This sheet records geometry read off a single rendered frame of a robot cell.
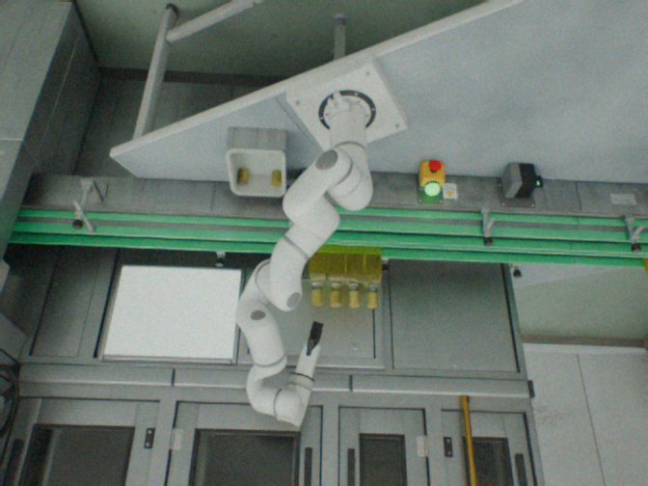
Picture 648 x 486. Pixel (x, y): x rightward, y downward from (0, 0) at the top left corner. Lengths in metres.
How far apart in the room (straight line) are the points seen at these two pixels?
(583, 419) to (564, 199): 3.62
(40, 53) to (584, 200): 1.88
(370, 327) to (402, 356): 0.14
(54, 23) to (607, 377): 4.90
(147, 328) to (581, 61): 1.48
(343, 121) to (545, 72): 0.54
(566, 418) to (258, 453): 3.86
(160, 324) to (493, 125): 1.20
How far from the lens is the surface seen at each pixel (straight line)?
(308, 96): 1.57
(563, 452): 5.31
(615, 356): 5.79
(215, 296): 1.97
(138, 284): 2.04
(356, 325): 1.93
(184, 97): 2.54
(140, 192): 2.00
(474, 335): 2.04
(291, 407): 1.59
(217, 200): 1.94
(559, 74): 1.69
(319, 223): 1.35
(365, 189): 1.39
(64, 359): 2.03
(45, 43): 2.31
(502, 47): 1.58
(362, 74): 1.52
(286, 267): 1.36
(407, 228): 1.81
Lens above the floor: 1.90
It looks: 30 degrees down
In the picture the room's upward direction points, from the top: 179 degrees counter-clockwise
